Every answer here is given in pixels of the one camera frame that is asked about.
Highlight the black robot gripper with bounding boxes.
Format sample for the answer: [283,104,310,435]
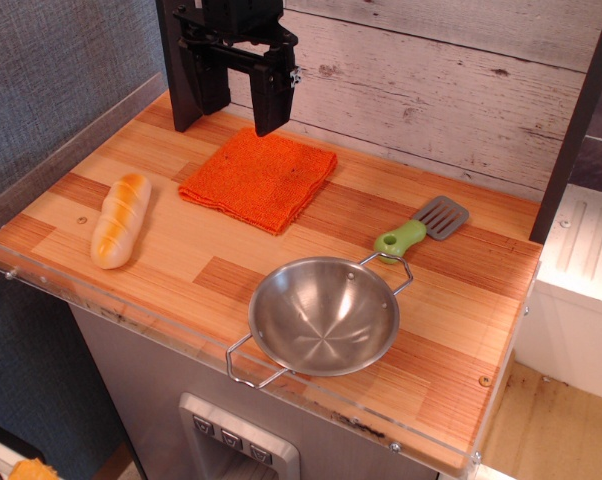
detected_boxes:
[173,0,300,137]

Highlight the orange folded cloth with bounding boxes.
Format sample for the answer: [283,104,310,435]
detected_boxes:
[178,128,338,236]

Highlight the toy bread loaf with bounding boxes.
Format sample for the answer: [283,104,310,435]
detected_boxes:
[90,173,152,270]

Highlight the clear acrylic left guard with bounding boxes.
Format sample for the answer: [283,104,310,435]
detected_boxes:
[0,73,166,229]

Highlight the grey toy kitchen cabinet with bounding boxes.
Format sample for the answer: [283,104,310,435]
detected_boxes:
[72,307,438,479]

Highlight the silver dispenser panel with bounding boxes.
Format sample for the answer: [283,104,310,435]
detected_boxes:
[179,392,301,479]

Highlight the orange object bottom left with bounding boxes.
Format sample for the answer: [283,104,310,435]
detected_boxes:
[8,459,59,480]

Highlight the dark post left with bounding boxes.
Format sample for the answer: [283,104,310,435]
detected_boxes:
[155,0,203,132]

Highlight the dark post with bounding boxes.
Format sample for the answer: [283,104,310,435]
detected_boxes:
[529,30,602,244]
[155,0,203,132]

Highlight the green handled grey spatula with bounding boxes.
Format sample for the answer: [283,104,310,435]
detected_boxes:
[374,196,470,263]

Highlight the steel two-handled pan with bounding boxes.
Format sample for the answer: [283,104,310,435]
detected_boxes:
[244,253,414,389]

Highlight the dark post right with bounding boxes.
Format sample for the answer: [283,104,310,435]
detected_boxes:
[529,30,602,244]

